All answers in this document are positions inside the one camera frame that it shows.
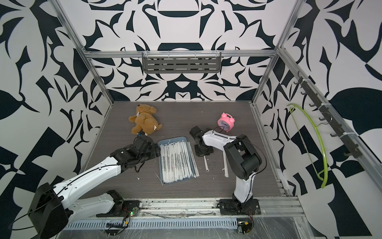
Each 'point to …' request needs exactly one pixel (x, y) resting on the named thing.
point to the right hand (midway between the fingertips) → (203, 151)
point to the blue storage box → (178, 162)
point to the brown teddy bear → (144, 120)
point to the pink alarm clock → (226, 122)
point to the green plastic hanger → (324, 184)
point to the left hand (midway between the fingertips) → (155, 147)
